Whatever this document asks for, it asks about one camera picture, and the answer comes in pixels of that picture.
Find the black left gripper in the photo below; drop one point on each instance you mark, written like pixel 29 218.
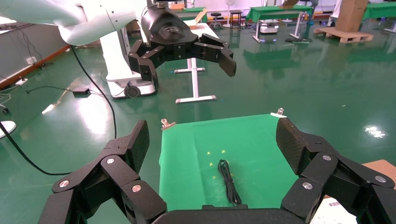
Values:
pixel 167 31

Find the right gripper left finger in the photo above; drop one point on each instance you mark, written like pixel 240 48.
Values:
pixel 117 173

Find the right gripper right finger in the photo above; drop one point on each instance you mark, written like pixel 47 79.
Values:
pixel 321 173

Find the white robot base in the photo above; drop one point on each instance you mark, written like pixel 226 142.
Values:
pixel 114 61

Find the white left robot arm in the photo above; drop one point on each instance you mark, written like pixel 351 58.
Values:
pixel 92 18

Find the white table stand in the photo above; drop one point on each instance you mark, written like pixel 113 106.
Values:
pixel 194 80

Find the open small cardboard carton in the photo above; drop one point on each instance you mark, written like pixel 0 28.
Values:
pixel 200 17

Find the table with green cloth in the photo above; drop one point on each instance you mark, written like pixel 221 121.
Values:
pixel 278 12
pixel 380 9
pixel 190 11

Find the black round stool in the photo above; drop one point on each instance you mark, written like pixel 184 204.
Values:
pixel 216 14

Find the metal binder clip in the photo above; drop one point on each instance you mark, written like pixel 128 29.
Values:
pixel 167 124
pixel 279 113

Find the green table cloth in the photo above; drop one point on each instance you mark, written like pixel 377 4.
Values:
pixel 253 148

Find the black square stool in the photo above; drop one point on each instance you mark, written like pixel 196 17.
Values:
pixel 235 12

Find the white standing fan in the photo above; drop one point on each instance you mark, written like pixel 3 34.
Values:
pixel 230 3

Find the black power adapter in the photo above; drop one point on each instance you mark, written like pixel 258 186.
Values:
pixel 81 91

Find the white wheeled floor robot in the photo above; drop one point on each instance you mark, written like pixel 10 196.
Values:
pixel 268 27

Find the white round stand base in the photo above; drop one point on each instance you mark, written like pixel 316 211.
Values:
pixel 6 127

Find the white power strip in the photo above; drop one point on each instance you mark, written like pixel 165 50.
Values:
pixel 21 82

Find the wooden pallet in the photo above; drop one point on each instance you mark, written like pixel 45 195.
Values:
pixel 343 33

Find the tall cardboard carton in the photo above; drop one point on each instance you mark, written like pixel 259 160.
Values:
pixel 351 15

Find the white wall outlet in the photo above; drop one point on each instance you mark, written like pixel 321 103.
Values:
pixel 31 60

